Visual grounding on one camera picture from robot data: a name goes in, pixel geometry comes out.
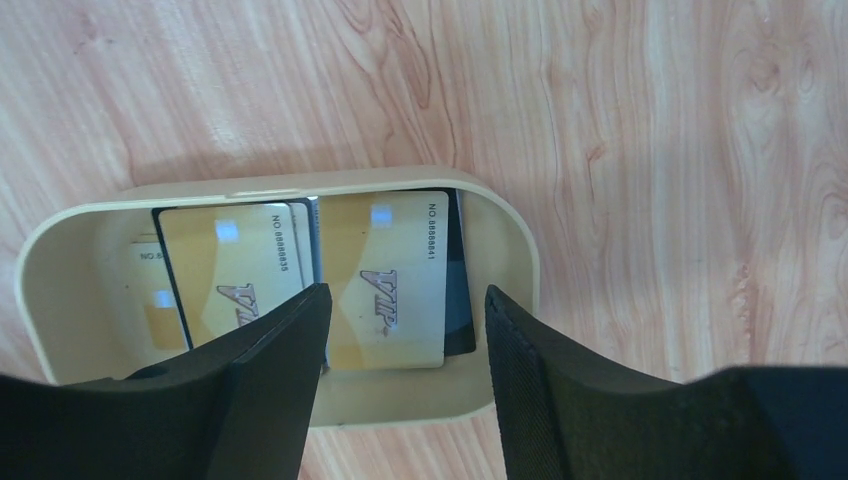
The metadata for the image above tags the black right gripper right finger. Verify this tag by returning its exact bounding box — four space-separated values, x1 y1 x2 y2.
485 286 847 479

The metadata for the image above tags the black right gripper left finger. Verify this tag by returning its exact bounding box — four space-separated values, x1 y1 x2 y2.
1 284 332 479

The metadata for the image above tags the yellow oval card tray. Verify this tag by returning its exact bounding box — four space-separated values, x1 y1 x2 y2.
14 166 541 429

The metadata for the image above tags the gold VIP card 8841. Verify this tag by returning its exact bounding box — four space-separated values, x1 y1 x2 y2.
319 191 449 371

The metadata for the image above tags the gold VIP card 8835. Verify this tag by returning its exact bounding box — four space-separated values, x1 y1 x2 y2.
153 201 315 347

